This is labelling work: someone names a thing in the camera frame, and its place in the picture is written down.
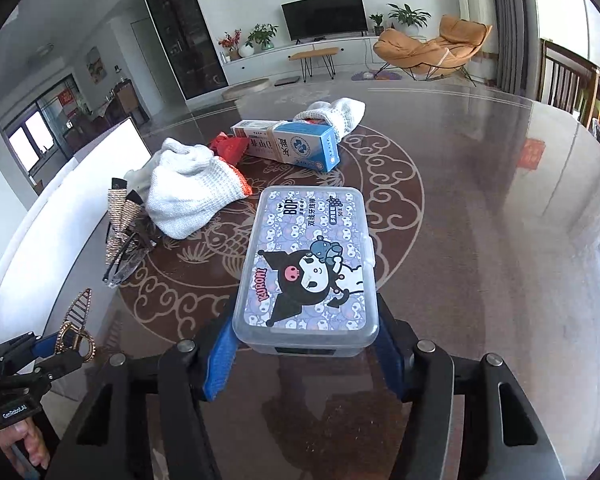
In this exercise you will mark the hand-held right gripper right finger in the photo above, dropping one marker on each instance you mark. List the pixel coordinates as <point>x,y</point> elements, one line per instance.
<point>391,360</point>

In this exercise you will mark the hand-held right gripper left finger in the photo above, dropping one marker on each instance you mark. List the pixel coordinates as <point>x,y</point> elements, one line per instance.
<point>219,360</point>

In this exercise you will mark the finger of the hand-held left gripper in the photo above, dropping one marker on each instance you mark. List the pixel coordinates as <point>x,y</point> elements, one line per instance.
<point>45,345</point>
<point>55,366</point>

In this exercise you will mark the gold rhinestone hair clip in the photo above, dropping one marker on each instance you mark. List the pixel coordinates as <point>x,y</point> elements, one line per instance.
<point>80,315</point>

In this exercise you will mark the clear plastic box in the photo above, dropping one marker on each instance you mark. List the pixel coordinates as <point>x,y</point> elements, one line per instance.
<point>310,270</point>

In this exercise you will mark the white cardboard box container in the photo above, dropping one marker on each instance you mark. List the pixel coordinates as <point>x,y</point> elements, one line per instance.
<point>80,195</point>

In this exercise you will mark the red snack packet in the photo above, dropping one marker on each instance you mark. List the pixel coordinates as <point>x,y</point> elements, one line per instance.
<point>230,147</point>

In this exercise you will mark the white knit glove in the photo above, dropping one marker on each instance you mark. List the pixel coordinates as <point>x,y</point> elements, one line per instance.
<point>190,190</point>
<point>340,112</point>

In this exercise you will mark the person's left hand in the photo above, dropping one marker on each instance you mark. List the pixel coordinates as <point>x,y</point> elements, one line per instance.
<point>25,447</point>

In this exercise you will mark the rhinestone bow hair claw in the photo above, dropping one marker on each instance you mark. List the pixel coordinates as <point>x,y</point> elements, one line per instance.
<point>120,220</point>

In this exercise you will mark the blue and white carton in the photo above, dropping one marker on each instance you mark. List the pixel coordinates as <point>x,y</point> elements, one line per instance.
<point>310,147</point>

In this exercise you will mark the red window poster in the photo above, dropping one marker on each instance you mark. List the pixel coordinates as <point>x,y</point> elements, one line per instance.
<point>66,97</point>

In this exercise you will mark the round beige floor cushion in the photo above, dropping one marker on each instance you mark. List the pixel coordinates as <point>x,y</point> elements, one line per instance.
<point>247,89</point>

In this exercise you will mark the purple floor mat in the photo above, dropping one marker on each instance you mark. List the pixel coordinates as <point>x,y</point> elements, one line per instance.
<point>375,75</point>

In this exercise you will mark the flat bathroom scale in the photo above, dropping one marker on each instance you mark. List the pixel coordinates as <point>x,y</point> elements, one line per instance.
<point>286,80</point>

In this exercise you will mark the white television cabinet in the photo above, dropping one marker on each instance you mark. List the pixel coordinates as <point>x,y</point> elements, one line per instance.
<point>260,65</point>

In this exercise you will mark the orange lounge chair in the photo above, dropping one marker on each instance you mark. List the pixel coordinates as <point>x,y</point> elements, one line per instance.
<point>420,52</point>

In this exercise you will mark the white round vase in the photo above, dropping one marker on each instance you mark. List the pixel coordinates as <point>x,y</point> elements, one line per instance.
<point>246,50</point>

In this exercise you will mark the wooden bench with metal legs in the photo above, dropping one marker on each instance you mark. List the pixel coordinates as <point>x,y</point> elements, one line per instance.
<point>314,53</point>

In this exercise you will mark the red flower plant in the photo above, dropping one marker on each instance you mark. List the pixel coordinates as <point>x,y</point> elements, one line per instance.
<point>230,42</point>

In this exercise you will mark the green potted plant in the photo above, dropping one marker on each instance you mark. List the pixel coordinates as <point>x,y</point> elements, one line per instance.
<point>262,35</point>

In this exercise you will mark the dark wooden chair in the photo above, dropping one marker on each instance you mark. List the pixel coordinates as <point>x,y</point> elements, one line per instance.
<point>565,80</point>

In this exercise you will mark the dark glass display cabinet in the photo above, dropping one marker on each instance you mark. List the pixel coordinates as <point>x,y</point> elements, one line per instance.
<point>180,30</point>

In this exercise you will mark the small potted plant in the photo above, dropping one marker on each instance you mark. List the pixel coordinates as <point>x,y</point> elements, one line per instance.
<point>376,22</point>

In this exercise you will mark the large leafy potted plant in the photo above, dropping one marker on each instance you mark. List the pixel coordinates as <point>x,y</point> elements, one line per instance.
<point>409,16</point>

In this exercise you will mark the black television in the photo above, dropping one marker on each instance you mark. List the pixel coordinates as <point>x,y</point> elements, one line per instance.
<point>325,17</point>

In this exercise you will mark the grey curtain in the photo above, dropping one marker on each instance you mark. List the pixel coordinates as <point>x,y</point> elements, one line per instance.
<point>512,25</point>

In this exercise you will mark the black frame glasses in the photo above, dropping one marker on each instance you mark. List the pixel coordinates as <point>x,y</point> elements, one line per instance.
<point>127,265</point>

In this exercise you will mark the framed wall painting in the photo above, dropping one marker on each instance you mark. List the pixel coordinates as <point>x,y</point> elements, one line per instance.
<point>95,65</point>

